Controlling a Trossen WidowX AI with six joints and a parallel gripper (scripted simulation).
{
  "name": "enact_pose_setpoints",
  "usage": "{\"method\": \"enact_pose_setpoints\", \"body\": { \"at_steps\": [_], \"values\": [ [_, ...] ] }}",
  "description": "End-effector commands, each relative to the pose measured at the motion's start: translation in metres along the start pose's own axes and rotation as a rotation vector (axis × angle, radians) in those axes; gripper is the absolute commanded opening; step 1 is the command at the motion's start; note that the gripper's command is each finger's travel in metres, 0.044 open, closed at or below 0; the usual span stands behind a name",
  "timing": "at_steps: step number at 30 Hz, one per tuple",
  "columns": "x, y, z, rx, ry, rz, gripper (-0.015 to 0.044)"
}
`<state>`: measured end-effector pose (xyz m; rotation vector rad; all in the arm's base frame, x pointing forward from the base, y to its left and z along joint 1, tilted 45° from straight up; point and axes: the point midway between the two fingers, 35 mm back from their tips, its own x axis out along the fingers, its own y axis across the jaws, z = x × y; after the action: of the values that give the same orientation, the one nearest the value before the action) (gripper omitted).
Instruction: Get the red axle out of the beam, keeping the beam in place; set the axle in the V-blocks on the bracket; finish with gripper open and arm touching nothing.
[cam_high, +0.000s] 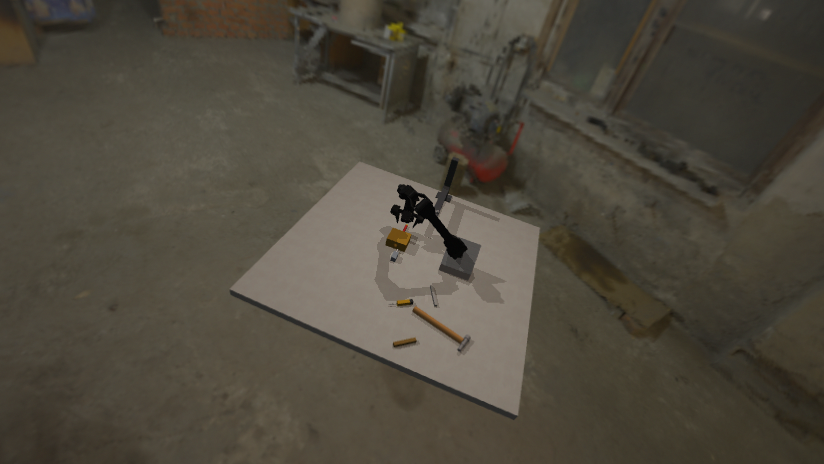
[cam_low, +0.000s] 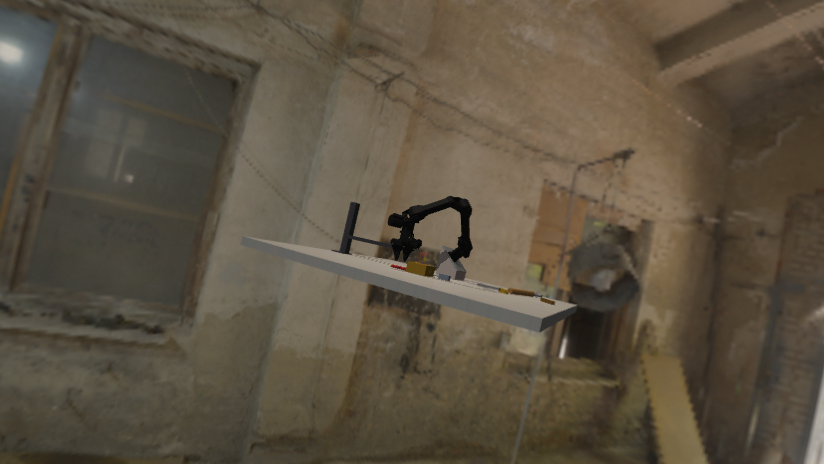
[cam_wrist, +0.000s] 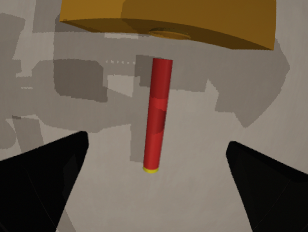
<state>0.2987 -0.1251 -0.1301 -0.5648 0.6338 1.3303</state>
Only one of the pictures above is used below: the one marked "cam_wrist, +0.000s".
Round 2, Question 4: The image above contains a red axle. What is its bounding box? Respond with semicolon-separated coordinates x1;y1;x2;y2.
143;58;173;174

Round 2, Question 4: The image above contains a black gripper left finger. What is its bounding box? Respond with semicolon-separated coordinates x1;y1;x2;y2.
0;131;89;232

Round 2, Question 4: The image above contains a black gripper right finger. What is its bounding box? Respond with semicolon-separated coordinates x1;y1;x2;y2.
226;141;308;232

